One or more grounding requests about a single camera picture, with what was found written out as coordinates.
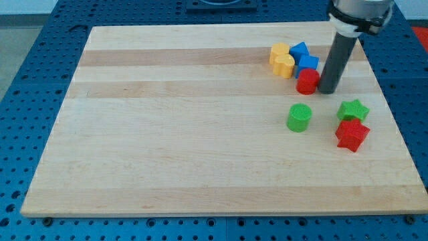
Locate light wooden board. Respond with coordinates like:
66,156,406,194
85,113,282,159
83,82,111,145
21,21,427,218

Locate blue triangle block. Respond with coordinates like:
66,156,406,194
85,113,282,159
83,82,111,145
289,42,310,65

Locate green star block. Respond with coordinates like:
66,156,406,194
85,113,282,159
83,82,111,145
336,99,370,122

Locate green cylinder block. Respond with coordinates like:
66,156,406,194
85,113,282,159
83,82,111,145
286,103,312,133

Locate blue cube block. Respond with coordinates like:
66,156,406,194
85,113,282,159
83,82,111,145
296,55,319,78

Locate yellow heart block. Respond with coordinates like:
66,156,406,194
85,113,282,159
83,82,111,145
272,54,295,79

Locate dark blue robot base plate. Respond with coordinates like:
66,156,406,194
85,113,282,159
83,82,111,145
186,0,258,13

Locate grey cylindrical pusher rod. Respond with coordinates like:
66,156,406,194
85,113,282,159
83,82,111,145
318,33,357,94

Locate red cylinder block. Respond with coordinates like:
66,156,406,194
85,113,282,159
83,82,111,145
296,68,320,95

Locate red star block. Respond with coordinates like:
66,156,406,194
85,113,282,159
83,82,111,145
335,118,370,153

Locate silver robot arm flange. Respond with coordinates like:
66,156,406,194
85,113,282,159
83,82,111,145
327,0,395,38

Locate yellow hexagon block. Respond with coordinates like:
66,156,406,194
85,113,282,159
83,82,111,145
269,42,290,65

